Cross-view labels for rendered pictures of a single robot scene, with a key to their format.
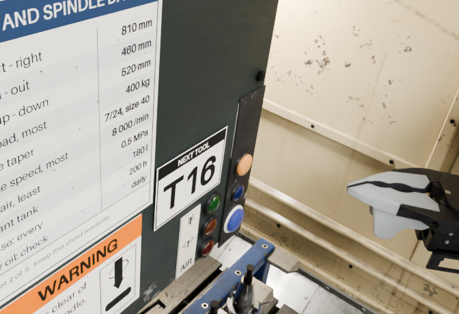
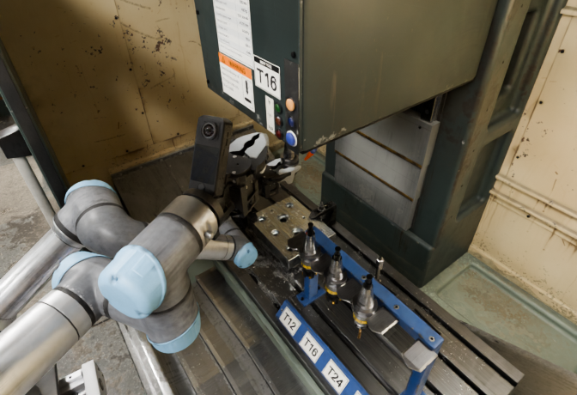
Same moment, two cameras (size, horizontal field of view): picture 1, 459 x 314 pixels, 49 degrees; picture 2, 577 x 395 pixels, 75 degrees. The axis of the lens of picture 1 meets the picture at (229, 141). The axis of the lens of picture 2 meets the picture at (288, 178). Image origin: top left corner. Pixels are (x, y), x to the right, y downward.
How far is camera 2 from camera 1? 0.97 m
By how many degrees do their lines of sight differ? 86
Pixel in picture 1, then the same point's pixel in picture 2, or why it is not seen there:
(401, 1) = not seen: outside the picture
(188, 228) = (269, 106)
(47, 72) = not seen: outside the picture
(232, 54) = (276, 27)
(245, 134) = (289, 85)
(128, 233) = (247, 72)
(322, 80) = not seen: outside the picture
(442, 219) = not seen: hidden behind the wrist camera
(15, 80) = not seen: outside the picture
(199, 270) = (482, 378)
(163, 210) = (258, 79)
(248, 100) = (288, 63)
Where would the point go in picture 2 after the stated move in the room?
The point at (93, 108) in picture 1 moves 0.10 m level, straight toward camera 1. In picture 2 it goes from (234, 9) to (188, 9)
